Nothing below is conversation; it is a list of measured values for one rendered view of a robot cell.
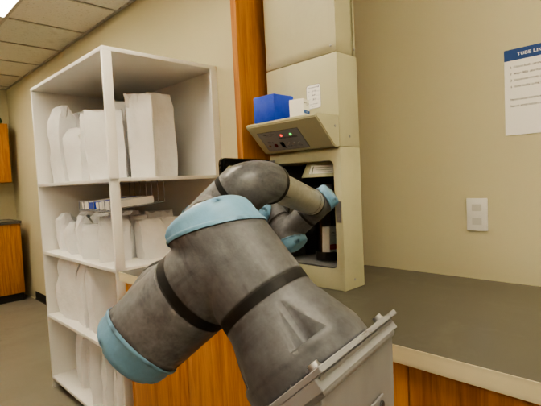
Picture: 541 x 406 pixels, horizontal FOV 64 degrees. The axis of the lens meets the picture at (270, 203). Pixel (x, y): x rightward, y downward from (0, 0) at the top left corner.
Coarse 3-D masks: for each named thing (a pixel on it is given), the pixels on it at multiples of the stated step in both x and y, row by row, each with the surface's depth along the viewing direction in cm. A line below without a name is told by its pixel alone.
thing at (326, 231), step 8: (328, 216) 152; (320, 224) 153; (328, 224) 152; (320, 232) 153; (328, 232) 152; (336, 232) 152; (320, 240) 153; (328, 240) 152; (336, 240) 152; (320, 248) 153; (328, 248) 152; (336, 248) 152
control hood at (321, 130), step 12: (276, 120) 142; (288, 120) 138; (300, 120) 135; (312, 120) 132; (324, 120) 132; (336, 120) 136; (252, 132) 152; (264, 132) 149; (300, 132) 139; (312, 132) 136; (324, 132) 134; (336, 132) 137; (264, 144) 154; (312, 144) 141; (324, 144) 138; (336, 144) 137
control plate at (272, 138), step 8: (296, 128) 138; (264, 136) 150; (272, 136) 148; (280, 136) 146; (288, 136) 144; (296, 136) 142; (272, 144) 152; (280, 144) 150; (296, 144) 145; (304, 144) 143
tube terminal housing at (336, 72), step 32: (320, 64) 141; (352, 64) 142; (352, 96) 143; (352, 128) 143; (288, 160) 154; (320, 160) 144; (352, 160) 143; (352, 192) 143; (352, 224) 143; (352, 256) 143; (352, 288) 143
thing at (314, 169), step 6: (312, 162) 151; (318, 162) 149; (324, 162) 149; (330, 162) 149; (306, 168) 153; (312, 168) 150; (318, 168) 148; (324, 168) 148; (330, 168) 148; (306, 174) 151; (312, 174) 149; (318, 174) 148; (324, 174) 147; (330, 174) 147
